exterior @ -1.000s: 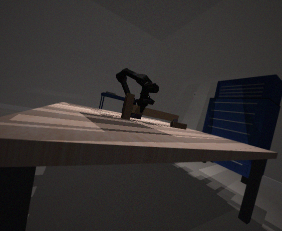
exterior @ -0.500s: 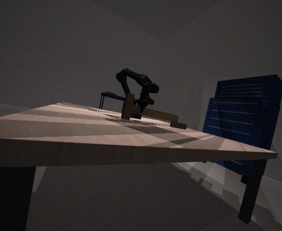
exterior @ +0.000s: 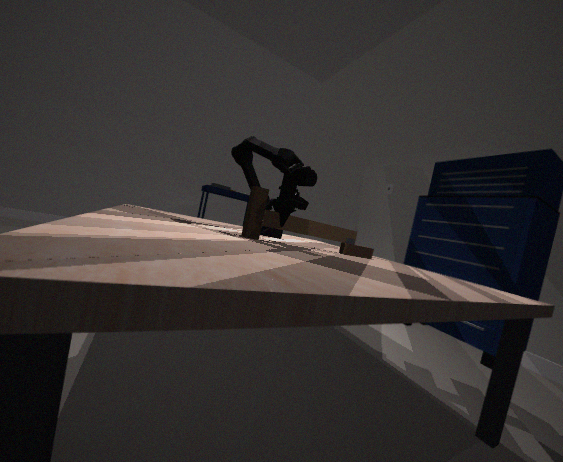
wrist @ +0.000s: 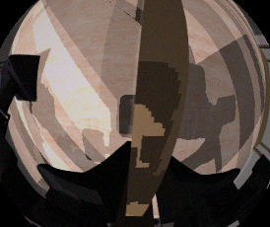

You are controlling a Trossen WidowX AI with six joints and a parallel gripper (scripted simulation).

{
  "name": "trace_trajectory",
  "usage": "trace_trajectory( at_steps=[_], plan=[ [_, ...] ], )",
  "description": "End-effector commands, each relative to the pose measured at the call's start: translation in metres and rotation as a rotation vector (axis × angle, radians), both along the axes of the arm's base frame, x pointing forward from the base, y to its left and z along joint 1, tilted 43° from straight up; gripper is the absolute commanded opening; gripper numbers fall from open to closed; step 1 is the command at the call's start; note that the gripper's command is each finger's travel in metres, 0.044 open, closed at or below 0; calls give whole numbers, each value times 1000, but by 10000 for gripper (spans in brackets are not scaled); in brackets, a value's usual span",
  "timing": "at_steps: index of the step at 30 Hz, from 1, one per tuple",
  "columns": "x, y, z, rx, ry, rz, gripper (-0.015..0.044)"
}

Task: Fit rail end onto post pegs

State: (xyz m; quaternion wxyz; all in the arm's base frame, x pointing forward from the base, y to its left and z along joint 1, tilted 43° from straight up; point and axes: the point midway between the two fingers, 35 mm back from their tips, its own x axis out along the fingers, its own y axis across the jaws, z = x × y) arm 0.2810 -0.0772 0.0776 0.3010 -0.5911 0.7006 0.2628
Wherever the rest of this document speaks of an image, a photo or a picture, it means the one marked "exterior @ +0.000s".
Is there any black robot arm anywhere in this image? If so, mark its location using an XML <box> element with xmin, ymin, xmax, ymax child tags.
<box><xmin>231</xmin><ymin>136</ymin><xmax>317</xmax><ymax>190</ymax></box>

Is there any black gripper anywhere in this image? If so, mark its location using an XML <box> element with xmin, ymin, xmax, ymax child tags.
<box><xmin>268</xmin><ymin>183</ymin><xmax>304</xmax><ymax>227</ymax></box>

